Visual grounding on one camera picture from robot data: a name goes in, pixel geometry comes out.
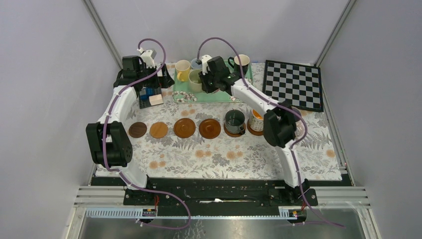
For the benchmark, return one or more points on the light blue mug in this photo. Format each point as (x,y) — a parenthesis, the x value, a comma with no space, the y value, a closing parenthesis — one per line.
(196,64)

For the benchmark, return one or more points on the pale green mug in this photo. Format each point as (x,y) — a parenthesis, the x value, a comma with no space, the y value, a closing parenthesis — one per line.
(195,83)

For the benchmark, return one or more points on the patterned mug orange inside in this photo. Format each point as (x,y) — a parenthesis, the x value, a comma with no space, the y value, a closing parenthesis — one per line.
(256,121)

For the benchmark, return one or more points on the small dark wooden coaster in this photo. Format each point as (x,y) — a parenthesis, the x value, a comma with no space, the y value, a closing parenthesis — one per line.
(137,129)

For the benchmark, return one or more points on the light wooden block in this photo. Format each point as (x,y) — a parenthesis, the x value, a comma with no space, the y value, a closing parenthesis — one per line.
(156,100)

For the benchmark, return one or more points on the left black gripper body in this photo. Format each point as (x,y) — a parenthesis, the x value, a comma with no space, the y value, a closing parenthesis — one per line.
(156,81)

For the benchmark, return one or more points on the black white chessboard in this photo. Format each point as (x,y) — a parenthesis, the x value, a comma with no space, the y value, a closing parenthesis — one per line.
(296,84)

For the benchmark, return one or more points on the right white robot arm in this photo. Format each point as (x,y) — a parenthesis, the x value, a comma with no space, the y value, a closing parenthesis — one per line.
(279,120)

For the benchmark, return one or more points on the brown wooden coaster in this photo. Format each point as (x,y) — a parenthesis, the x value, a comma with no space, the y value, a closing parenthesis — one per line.
(209,128)
(256,133)
(184,128)
(235,135)

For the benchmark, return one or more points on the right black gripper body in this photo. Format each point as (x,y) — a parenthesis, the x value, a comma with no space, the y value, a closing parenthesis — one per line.
(209,81)

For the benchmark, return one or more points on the floral tablecloth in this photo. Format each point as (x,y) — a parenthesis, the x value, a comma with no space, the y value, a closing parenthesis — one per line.
(245,157)

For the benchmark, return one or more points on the small light wooden coaster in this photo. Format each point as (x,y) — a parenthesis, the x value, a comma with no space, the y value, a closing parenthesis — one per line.
(158,130)

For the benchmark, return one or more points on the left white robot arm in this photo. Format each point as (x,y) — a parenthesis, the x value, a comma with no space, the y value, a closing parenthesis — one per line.
(108,141)

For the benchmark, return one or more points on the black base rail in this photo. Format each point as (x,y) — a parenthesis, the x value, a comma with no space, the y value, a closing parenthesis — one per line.
(208,197)

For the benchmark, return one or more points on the dark green mug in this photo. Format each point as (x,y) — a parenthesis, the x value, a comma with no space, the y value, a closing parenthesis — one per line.
(234,122)

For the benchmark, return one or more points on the dark base plate with blocks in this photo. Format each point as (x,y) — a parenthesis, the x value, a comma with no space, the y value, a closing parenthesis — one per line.
(144,95)

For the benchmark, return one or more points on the black mug white inside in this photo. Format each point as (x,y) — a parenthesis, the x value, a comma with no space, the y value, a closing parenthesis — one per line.
(240,62)

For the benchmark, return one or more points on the yellow mug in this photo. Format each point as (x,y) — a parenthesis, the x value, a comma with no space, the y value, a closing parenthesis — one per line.
(183,68)

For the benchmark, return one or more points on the pink mug purple inside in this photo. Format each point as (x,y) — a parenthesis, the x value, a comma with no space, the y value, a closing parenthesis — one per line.
(300,130)

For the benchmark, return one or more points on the green serving tray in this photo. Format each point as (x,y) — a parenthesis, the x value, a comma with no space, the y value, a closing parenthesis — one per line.
(211,95)

